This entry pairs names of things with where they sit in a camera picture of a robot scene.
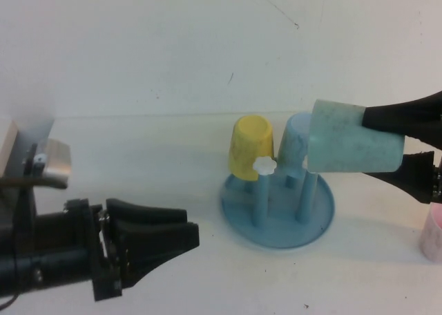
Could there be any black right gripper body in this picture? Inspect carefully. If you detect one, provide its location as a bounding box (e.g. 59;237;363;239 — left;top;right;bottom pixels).
429;153;442;204

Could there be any yellow cup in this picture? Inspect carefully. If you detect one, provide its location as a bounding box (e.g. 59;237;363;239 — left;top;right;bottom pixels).
228;115;276;182

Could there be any blue cup stand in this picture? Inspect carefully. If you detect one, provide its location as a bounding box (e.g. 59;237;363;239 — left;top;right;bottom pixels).
220;155;336;249

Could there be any pink marbled cup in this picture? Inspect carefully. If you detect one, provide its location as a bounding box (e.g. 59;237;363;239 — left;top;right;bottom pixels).
418;202;442;263

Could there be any green marbled cup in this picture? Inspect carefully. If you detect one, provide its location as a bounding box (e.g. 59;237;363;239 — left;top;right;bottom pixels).
306;99;405;174

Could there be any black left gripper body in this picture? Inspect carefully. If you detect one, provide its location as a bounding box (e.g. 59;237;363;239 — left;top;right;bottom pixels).
34;198;127;303

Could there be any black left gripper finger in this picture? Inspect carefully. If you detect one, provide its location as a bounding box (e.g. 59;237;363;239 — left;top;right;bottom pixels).
106;198;189;227
115;221;201;289

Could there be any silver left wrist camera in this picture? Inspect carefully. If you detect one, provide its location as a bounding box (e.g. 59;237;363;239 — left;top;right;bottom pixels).
21;138;73;189

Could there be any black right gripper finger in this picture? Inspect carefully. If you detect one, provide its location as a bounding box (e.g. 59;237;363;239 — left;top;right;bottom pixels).
361;90;442;147
365;150;435;204

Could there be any light blue cup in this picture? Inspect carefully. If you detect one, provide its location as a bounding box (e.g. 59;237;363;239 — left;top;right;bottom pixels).
278;112;314;178

